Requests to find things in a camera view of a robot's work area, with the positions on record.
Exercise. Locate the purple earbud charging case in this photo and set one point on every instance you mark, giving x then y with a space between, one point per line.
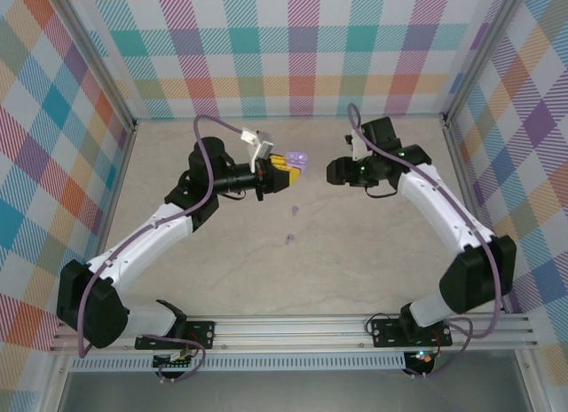
296 158

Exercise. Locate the purple earbud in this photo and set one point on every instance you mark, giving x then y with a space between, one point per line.
294 210
289 239

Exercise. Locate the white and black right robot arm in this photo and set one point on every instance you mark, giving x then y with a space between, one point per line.
421 203

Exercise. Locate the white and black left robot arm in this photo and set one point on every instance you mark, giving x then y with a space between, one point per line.
146 239

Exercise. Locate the black right circuit board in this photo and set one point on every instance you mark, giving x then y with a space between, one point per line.
421 358

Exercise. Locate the black circuit board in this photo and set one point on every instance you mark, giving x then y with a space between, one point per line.
173 362
421 358

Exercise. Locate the black left circuit board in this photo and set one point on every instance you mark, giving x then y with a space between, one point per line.
173 362

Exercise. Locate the aluminium right side rail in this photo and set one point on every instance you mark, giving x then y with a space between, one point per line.
452 145

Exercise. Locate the aluminium left side rail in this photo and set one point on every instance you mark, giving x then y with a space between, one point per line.
116 185

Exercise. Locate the aluminium right upright post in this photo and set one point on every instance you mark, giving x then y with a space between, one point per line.
479 57

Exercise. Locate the aluminium upright post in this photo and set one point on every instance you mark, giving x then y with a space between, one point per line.
479 57
95 57

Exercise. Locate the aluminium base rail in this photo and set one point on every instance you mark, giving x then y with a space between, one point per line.
288 330

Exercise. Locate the aluminium left upright post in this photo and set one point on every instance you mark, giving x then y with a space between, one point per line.
95 57

